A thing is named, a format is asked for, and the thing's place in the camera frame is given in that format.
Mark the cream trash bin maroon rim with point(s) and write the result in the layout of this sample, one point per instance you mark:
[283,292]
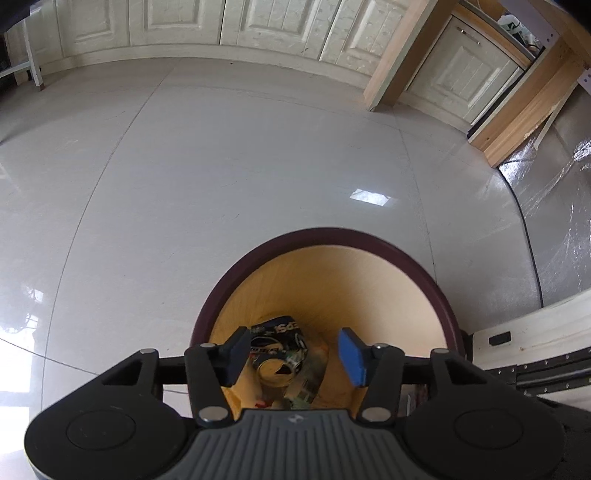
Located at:
[341,286]

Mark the black perforated metal rail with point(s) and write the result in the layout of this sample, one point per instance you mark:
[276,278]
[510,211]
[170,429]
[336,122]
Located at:
[535,378]

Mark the wooden side panel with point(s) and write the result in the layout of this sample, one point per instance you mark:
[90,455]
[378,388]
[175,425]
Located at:
[531,101]

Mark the clear plastic floor sheet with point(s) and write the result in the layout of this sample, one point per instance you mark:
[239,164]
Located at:
[558,198]

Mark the cream kitchen cabinet run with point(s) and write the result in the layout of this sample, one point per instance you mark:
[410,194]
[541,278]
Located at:
[184,23]

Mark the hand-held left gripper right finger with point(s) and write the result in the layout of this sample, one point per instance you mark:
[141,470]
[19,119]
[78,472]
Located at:
[353,360]

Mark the upright wooden panel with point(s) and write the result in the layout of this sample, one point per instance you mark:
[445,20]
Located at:
[406,50]

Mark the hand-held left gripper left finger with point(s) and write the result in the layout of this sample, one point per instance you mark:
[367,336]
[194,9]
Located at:
[238,357]

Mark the dark blue soda can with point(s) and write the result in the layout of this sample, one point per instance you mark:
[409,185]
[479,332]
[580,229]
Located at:
[277,344]

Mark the crumpled clear plastic wrapper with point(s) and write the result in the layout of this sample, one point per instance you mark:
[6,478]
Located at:
[309,374]

